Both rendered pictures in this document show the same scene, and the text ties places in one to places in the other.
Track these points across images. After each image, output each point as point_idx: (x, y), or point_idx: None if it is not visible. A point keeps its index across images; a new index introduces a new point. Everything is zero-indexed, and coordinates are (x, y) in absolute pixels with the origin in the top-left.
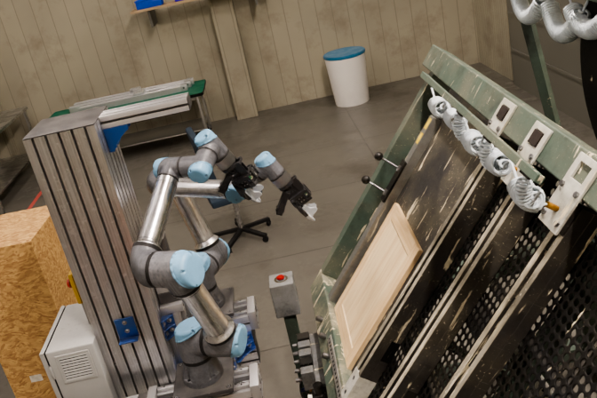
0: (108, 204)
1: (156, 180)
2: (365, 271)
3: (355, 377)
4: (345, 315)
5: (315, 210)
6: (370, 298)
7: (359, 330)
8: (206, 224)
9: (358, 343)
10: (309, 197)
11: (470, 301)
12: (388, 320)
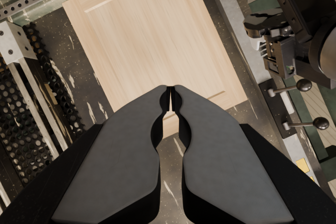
0: None
1: None
2: (184, 31)
3: (9, 56)
4: None
5: (251, 43)
6: (131, 50)
7: (102, 26)
8: None
9: (82, 27)
10: (267, 67)
11: None
12: (49, 122)
